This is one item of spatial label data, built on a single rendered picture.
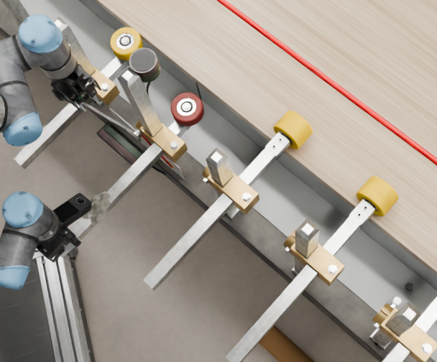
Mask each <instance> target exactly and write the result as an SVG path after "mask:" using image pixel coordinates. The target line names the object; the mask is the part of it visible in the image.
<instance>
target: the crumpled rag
mask: <svg viewBox="0 0 437 362"><path fill-rule="evenodd" d="M110 197H111V196H110V195H109V194H108V193H107V192H103V193H101V194H99V195H94V196H92V198H91V202H92V204H91V210H90V211H89V212H87V213H86V214H85V215H83V216H82V217H81V218H82V219H83V220H84V219H91V224H92V225H93V226H94V225H96V224H97V223H101V222H103V220H104V218H105V217H106V216H107V215H108V213H107V209H108V207H110V204H111V203H110V202H109V201H110V200H109V198H110Z"/></svg>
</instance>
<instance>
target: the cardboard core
mask: <svg viewBox="0 0 437 362"><path fill-rule="evenodd" d="M259 344H260V345H261V346H262V347H263V348H264V349H266V350H267V351H268V352H269V353H270V354H271V355H272V356H274V357H275V358H276V359H277V360H278V361H279V362H315V361H314V360H313V359H311V358H310V357H309V356H308V355H307V354H306V353H304V352H303V351H302V350H301V349H300V348H299V347H297V346H296V344H294V342H292V341H291V340H290V339H289V338H288V337H287V336H286V335H285V334H283V333H282V332H281V331H280V330H279V329H278V328H276V327H275V326H274V325H273V327H272V328H271V329H270V330H269V331H268V333H267V334H266V335H265V336H264V337H263V339H261V341H260V342H259Z"/></svg>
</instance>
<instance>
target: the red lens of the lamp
mask: <svg viewBox="0 0 437 362"><path fill-rule="evenodd" d="M140 49H148V50H150V51H152V52H153V53H154V55H155V64H154V65H153V67H152V68H151V69H149V70H147V71H144V72H140V71H139V72H138V71H137V70H135V69H134V68H132V65H131V63H130V62H131V58H132V55H133V54H134V52H136V51H137V50H135V51H134V52H133V53H132V54H131V56H130V58H129V64H130V66H131V69H132V70H133V71H134V72H135V73H136V74H137V75H139V76H140V77H141V78H146V77H149V76H151V75H153V74H154V73H155V72H156V71H157V69H158V66H159V62H158V59H157V56H156V54H155V52H154V51H153V50H151V49H149V48H139V49H138V50H140Z"/></svg>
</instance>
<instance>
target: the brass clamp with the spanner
mask: <svg viewBox="0 0 437 362"><path fill-rule="evenodd" d="M160 123H161V124H162V128H161V129H160V130H159V131H158V132H157V133H156V134H155V135H154V136H151V135H150V134H149V133H148V132H147V131H145V130H144V129H143V127H142V125H141V123H140V121H139V120H138V122H137V124H136V128H137V129H139V130H140V131H141V132H142V133H143V136H144V137H145V138H146V139H147V140H148V141H150V142H151V143H152V144H153V143H155V144H156V145H157V146H158V147H160V148H161V149H162V150H163V152H164V154H165V155H166V156H167V157H168V158H169V159H171V160H172V161H173V162H174V163H176V162H177V161H178V160H179V159H180V157H181V156H182V155H183V154H184V153H185V152H186V151H187V150H188V148H187V146H186V144H185V142H184V141H183V140H182V139H181V138H180V137H178V136H177V135H176V134H174V133H173V132H172V131H171V130H170V129H168V128H167V127H166V126H165V125H164V124H163V123H162V122H160ZM173 141H175V142H177V143H178V148H177V149H176V150H173V149H171V148H170V143H171V142H173Z"/></svg>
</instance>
